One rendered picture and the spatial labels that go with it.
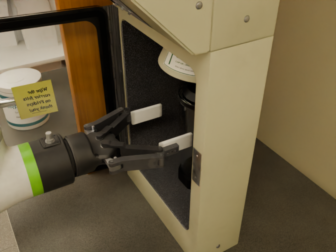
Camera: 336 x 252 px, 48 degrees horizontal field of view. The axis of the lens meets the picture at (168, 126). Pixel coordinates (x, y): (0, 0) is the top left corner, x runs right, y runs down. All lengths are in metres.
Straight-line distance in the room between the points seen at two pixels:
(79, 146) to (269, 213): 0.49
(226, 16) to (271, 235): 0.54
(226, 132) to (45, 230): 0.49
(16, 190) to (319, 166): 0.74
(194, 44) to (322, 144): 0.61
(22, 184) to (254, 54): 0.41
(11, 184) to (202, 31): 0.37
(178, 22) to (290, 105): 0.64
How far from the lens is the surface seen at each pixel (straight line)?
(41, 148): 0.65
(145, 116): 0.78
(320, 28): 0.93
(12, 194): 0.64
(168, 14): 0.44
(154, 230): 0.87
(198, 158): 0.61
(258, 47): 0.55
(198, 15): 0.47
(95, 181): 0.99
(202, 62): 0.52
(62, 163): 0.64
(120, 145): 0.67
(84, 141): 0.66
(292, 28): 0.99
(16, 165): 0.64
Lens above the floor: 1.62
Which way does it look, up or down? 36 degrees down
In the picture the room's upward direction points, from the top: straight up
